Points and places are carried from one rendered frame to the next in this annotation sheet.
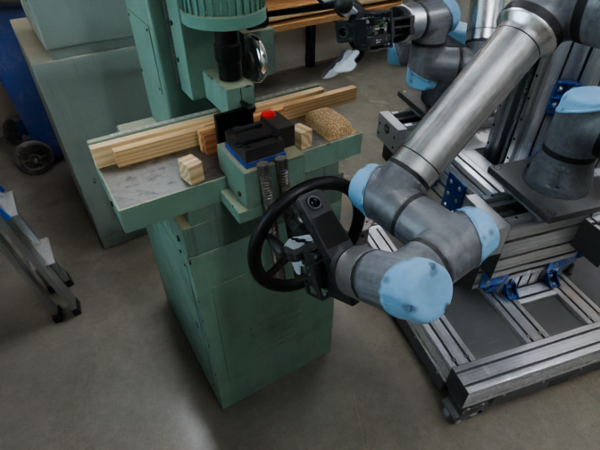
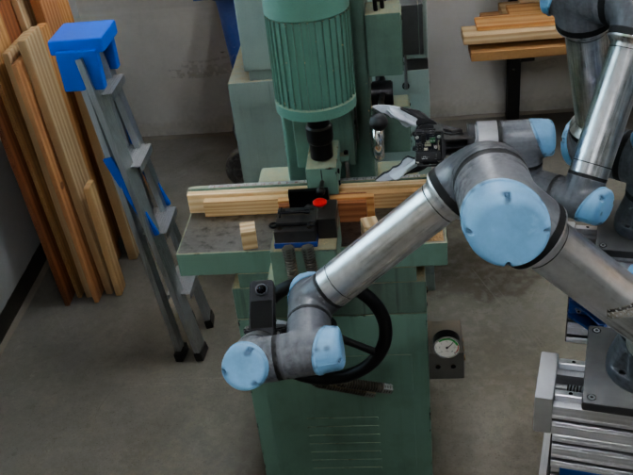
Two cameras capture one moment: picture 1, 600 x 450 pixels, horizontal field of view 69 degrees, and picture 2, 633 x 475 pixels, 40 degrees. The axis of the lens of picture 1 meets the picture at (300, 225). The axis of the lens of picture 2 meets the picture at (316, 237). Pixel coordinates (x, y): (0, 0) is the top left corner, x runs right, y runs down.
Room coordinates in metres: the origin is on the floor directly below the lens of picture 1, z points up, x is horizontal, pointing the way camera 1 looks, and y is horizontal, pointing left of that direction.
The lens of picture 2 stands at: (-0.39, -0.91, 1.94)
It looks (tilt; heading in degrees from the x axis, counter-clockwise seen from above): 33 degrees down; 39
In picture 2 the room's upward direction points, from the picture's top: 7 degrees counter-clockwise
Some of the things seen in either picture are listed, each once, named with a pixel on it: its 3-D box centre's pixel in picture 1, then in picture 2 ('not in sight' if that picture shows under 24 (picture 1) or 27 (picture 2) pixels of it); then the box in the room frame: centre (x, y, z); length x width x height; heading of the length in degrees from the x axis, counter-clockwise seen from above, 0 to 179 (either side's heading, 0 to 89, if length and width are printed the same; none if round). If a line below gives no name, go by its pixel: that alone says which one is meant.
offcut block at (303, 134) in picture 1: (300, 137); (370, 230); (0.92, 0.00, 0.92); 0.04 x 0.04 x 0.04; 45
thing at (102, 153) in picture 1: (220, 123); (314, 196); (0.98, 0.20, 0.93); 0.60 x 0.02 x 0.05; 122
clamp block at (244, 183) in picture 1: (261, 167); (307, 250); (0.80, 0.08, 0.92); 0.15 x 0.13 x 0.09; 122
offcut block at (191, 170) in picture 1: (191, 169); (249, 235); (0.78, 0.23, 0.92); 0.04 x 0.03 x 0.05; 42
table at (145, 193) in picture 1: (245, 166); (312, 245); (0.87, 0.13, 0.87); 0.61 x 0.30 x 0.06; 122
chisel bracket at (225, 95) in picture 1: (229, 94); (325, 170); (1.00, 0.17, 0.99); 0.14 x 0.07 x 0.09; 32
